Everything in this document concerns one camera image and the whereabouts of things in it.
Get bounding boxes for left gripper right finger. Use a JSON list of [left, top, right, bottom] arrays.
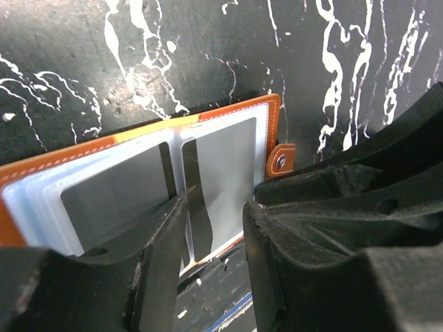
[[243, 201, 442, 331]]

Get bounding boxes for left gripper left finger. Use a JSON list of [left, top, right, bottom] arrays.
[[1, 195, 187, 331]]

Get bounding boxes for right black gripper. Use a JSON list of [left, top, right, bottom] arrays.
[[255, 82, 442, 256]]

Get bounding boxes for brown leather card holder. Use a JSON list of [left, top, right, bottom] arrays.
[[1, 94, 295, 271]]

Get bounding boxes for grey card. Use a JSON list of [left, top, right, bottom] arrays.
[[181, 118, 256, 261], [61, 142, 177, 251]]

